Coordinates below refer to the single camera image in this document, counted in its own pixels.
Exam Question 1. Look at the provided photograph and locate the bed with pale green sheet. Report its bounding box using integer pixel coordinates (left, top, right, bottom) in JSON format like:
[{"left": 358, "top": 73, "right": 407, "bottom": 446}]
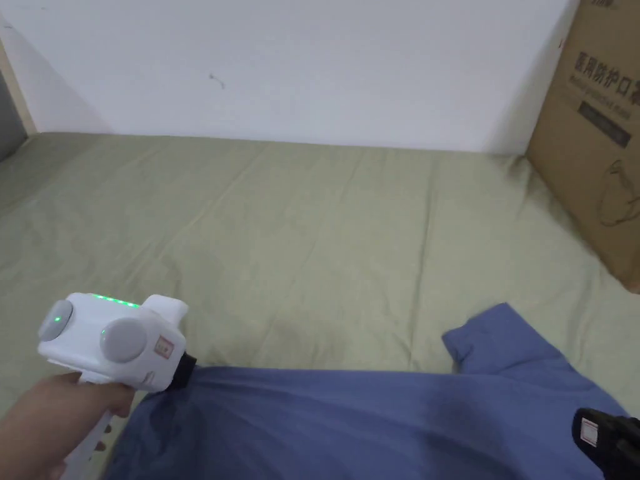
[{"left": 0, "top": 131, "right": 640, "bottom": 480}]

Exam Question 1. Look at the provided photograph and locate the dark blue shirt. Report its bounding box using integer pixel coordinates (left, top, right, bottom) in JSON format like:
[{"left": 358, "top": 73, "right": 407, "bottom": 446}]
[{"left": 102, "top": 302, "right": 640, "bottom": 480}]

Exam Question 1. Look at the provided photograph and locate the person's left hand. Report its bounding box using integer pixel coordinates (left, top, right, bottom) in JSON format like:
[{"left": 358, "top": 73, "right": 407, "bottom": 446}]
[{"left": 0, "top": 372, "right": 134, "bottom": 480}]

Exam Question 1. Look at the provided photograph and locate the brown cardboard carton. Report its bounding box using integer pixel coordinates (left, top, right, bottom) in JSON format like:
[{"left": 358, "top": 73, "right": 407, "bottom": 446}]
[{"left": 527, "top": 0, "right": 640, "bottom": 296}]

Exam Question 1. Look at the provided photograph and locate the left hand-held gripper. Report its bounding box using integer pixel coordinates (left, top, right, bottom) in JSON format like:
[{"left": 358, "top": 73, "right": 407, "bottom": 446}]
[{"left": 37, "top": 292, "right": 199, "bottom": 480}]

